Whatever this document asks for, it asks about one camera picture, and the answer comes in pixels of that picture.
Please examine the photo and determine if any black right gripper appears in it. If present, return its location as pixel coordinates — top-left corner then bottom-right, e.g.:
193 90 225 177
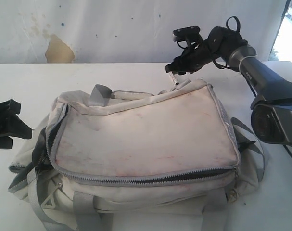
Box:
165 46 215 75

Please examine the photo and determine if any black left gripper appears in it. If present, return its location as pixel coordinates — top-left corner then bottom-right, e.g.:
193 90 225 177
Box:
0 99 33 149

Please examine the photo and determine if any white marker black cap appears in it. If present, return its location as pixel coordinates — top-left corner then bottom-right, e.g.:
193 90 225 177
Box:
168 72 179 86

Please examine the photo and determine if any white fabric bag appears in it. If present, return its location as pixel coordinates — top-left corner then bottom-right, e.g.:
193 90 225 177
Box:
8 79 265 231

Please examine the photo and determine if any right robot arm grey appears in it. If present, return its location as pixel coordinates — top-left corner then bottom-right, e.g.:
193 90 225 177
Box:
165 26 292 146

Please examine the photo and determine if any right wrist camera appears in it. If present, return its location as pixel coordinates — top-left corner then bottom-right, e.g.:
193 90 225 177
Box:
173 26 200 43

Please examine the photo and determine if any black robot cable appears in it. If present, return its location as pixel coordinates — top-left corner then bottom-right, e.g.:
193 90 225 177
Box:
176 16 292 167

